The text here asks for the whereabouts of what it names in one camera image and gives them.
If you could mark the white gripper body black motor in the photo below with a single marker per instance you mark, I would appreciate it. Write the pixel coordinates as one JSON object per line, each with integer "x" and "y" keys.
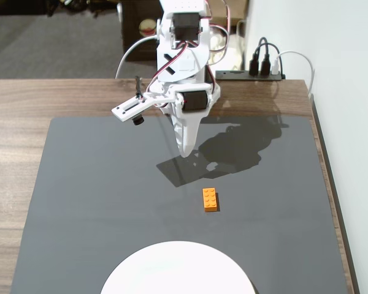
{"x": 194, "y": 101}

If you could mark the dark grey mat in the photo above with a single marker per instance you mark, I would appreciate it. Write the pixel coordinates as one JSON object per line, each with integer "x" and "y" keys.
{"x": 95, "y": 183}

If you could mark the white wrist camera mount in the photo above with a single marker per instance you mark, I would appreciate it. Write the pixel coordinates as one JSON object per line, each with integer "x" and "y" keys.
{"x": 127, "y": 109}

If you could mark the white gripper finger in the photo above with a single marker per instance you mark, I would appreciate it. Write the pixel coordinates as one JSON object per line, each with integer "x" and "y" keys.
{"x": 190, "y": 134}
{"x": 177, "y": 131}

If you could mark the orange lego block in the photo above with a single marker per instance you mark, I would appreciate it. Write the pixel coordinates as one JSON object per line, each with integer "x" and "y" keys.
{"x": 210, "y": 200}

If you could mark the round red gold sticker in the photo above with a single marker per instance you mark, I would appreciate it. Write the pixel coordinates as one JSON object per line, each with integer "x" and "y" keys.
{"x": 147, "y": 27}

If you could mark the black usb hub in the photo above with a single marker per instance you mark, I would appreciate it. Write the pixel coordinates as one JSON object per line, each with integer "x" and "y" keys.
{"x": 233, "y": 75}

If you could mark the white round plate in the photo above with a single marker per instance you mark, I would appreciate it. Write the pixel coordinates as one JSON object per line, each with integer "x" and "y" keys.
{"x": 178, "y": 269}

